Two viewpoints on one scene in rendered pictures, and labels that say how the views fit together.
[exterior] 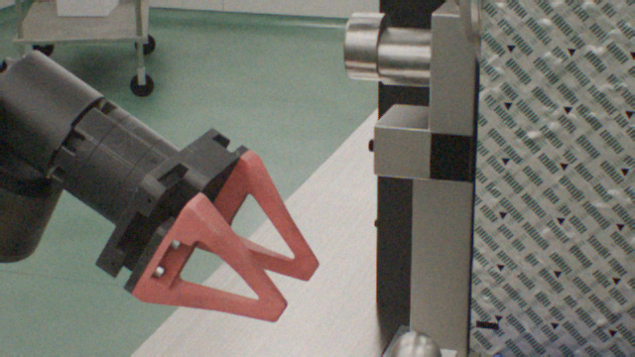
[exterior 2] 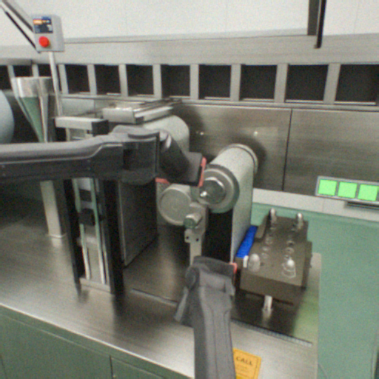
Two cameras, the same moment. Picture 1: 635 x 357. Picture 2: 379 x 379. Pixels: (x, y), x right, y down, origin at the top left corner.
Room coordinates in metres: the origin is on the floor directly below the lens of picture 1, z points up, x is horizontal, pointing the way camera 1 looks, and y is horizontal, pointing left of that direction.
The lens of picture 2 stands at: (0.67, 0.71, 1.57)
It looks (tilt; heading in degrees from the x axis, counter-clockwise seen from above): 21 degrees down; 275
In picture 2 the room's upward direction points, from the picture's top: straight up
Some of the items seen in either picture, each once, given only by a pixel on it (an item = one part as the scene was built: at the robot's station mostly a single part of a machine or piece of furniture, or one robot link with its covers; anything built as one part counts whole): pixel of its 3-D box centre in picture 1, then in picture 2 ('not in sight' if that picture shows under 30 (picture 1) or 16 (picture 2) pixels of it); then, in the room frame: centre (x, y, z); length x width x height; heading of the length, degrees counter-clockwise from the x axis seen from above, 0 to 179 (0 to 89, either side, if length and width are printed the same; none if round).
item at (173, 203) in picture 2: not in sight; (191, 192); (0.74, -0.26, 1.17); 0.26 x 0.12 x 0.12; 72
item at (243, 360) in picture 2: not in sight; (243, 367); (0.59, 0.17, 0.91); 0.07 x 0.07 x 0.02; 72
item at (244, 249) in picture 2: not in sight; (247, 243); (0.55, -0.19, 1.03); 0.21 x 0.04 x 0.03; 72
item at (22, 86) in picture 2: not in sight; (35, 86); (1.32, -0.42, 1.50); 0.14 x 0.14 x 0.06
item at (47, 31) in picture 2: not in sight; (47, 33); (1.18, -0.30, 1.66); 0.07 x 0.07 x 0.10; 0
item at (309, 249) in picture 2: not in sight; (307, 263); (0.35, -0.18, 0.96); 0.10 x 0.03 x 0.11; 72
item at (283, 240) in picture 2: not in sight; (278, 250); (0.45, -0.20, 1.00); 0.40 x 0.16 x 0.06; 72
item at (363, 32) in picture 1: (368, 46); (191, 221); (0.72, -0.04, 1.18); 0.04 x 0.02 x 0.04; 162
